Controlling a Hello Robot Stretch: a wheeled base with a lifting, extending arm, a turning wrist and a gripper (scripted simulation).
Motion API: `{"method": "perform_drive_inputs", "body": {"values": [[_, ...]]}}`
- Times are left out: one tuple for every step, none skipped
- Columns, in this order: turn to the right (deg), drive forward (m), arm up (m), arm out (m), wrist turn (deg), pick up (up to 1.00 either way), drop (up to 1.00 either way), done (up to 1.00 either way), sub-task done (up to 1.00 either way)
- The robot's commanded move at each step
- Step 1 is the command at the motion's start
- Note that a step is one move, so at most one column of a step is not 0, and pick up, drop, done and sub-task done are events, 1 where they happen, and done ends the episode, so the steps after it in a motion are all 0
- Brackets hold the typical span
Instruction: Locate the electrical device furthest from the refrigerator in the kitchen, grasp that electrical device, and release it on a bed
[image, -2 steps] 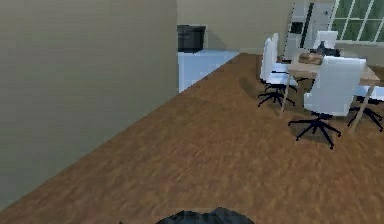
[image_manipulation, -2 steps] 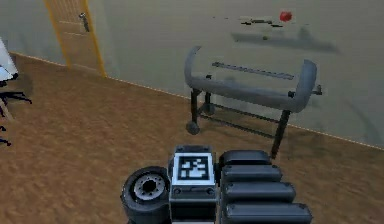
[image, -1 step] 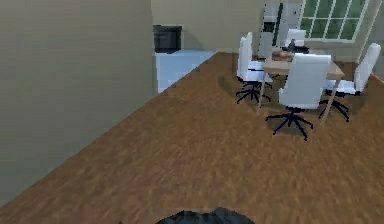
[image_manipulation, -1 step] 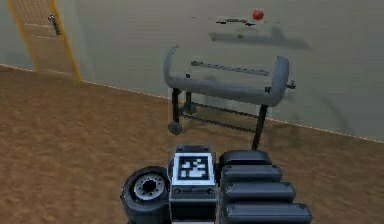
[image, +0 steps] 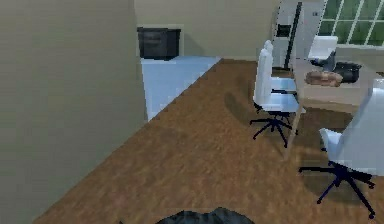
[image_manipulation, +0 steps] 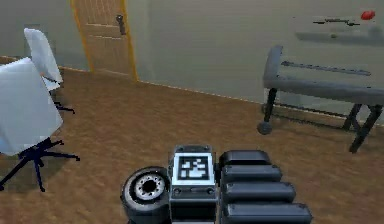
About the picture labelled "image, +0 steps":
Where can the grey refrigerator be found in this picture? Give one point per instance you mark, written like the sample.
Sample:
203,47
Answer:
290,33

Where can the black chest of drawers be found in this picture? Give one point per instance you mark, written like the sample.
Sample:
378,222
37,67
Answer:
156,43

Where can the white swivel chair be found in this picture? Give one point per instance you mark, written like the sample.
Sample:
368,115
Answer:
276,80
360,140
322,50
270,96

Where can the light wooden dining table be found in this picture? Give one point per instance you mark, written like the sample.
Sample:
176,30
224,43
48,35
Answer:
330,90

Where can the white framed window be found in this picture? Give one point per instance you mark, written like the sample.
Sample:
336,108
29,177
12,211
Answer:
356,21

